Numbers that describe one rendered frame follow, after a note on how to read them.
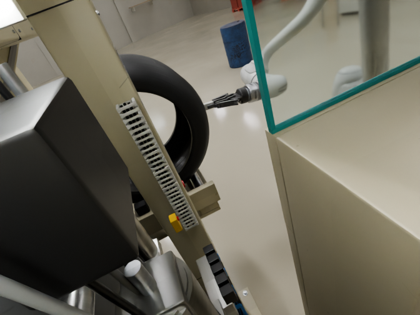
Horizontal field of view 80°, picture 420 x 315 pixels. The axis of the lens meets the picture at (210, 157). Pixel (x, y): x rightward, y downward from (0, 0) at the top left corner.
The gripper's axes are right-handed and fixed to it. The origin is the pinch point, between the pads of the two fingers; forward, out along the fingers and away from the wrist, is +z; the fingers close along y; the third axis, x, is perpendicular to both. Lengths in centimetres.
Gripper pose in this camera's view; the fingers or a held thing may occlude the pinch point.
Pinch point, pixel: (206, 106)
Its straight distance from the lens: 119.0
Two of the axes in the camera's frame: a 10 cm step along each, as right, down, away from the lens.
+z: -9.3, 3.2, -2.0
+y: 3.3, 4.5, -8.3
